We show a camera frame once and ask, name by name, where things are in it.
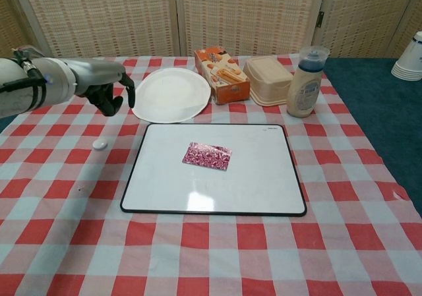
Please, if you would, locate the left silver black-fingered robot hand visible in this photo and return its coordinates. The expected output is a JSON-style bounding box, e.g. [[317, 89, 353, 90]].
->
[[67, 58, 136, 118]]

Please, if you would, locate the white rectangular board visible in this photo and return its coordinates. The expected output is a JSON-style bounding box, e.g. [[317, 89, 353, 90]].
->
[[119, 123, 308, 217]]

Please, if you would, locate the red white checkered tablecloth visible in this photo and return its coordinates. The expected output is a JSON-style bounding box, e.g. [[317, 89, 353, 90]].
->
[[0, 55, 422, 296]]

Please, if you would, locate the woven folding screen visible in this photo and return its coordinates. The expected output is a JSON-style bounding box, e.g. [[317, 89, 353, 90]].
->
[[0, 0, 422, 59]]

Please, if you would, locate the white paper plate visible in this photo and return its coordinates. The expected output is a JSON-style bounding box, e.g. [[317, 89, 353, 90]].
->
[[131, 67, 212, 125]]

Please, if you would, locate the orange snack box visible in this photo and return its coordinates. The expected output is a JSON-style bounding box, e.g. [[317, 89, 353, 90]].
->
[[193, 46, 251, 106]]

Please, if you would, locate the beige lunch container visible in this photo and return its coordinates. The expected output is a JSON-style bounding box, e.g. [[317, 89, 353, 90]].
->
[[243, 55, 294, 107]]

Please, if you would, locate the mayonnaise squeeze bottle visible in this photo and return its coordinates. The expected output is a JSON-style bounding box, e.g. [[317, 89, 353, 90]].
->
[[286, 45, 331, 119]]

